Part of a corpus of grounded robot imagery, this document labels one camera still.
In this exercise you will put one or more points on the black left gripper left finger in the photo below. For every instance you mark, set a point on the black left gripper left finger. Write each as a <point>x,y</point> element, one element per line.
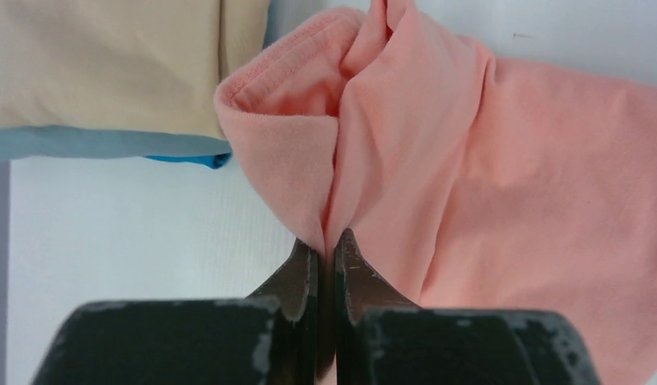
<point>267,337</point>

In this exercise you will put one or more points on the pink t shirt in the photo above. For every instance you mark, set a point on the pink t shirt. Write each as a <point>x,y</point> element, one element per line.
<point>469,180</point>

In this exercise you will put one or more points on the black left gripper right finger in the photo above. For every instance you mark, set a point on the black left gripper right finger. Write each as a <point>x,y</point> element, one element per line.
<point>384,338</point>

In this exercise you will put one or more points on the blue folded t shirt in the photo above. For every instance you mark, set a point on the blue folded t shirt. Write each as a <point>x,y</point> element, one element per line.
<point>68,142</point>

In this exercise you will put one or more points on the beige folded t shirt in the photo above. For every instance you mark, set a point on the beige folded t shirt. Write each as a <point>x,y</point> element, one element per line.
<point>136,66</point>

